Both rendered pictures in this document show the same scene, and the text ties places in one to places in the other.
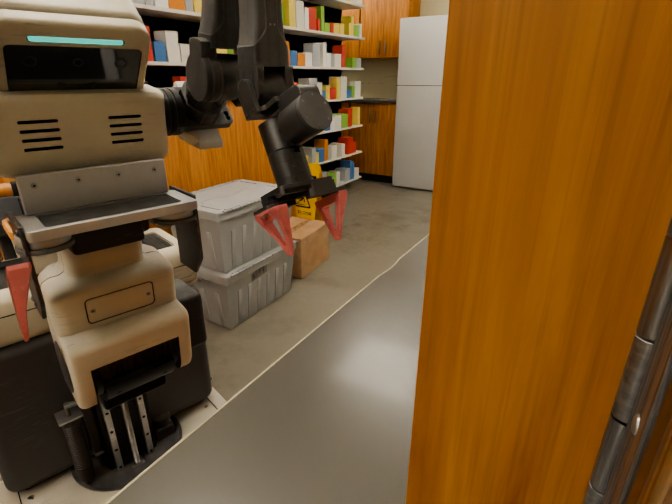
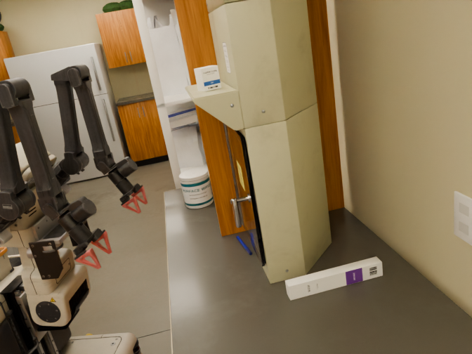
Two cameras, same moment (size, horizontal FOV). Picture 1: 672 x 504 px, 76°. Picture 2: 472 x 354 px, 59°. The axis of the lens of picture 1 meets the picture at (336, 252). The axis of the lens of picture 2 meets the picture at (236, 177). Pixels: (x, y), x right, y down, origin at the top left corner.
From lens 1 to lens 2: 130 cm
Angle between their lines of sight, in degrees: 36
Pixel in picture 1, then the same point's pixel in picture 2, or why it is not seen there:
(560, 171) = (221, 167)
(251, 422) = (176, 241)
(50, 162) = (34, 218)
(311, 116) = (133, 166)
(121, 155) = not seen: hidden behind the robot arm
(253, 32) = (101, 146)
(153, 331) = (80, 277)
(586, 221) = (225, 171)
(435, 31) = (38, 64)
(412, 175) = not seen: hidden behind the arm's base
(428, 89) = (50, 107)
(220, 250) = not seen: outside the picture
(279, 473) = (192, 241)
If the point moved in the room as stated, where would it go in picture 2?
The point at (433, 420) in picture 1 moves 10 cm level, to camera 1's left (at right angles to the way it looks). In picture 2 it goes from (218, 203) to (197, 214)
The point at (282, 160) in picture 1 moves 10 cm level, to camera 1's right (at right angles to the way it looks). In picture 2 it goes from (123, 183) to (144, 175)
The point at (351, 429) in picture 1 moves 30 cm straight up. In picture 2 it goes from (197, 231) to (180, 159)
